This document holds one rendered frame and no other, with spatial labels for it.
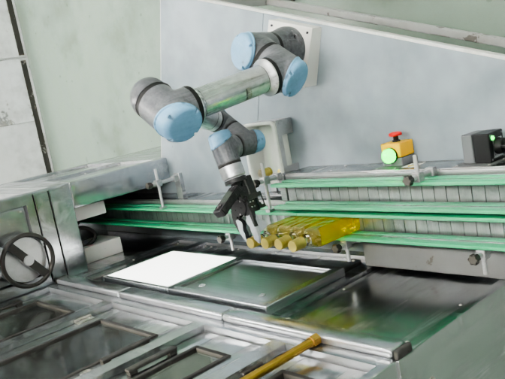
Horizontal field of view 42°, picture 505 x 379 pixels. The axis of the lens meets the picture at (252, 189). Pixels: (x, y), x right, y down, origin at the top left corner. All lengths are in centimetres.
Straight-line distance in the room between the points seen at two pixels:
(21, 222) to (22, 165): 299
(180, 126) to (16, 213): 108
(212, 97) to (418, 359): 87
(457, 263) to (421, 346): 45
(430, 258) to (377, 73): 59
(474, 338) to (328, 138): 86
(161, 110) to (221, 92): 20
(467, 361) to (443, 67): 81
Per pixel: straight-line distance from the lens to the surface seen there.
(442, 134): 198
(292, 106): 232
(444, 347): 163
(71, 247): 273
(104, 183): 280
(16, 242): 263
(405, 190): 193
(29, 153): 566
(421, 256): 197
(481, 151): 183
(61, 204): 271
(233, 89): 186
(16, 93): 567
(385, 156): 197
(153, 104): 176
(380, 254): 205
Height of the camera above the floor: 242
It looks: 41 degrees down
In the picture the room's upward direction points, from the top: 108 degrees counter-clockwise
